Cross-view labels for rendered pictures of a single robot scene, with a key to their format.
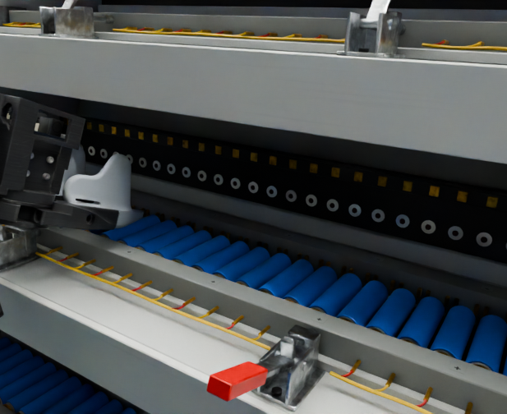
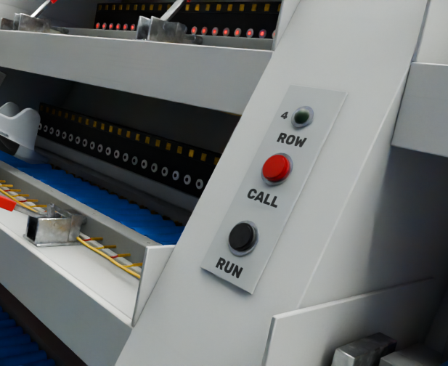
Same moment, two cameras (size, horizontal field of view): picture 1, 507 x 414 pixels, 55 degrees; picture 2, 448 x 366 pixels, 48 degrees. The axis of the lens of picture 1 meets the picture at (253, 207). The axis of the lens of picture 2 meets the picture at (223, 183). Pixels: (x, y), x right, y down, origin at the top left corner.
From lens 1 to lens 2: 0.28 m
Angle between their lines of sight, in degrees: 16
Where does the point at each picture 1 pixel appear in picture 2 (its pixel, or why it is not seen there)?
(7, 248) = not seen: outside the picture
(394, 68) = (147, 46)
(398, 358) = (118, 234)
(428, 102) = (158, 66)
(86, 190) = not seen: outside the picture
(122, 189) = (28, 133)
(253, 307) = (62, 204)
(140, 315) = not seen: outside the picture
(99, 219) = not seen: outside the picture
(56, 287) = not seen: outside the picture
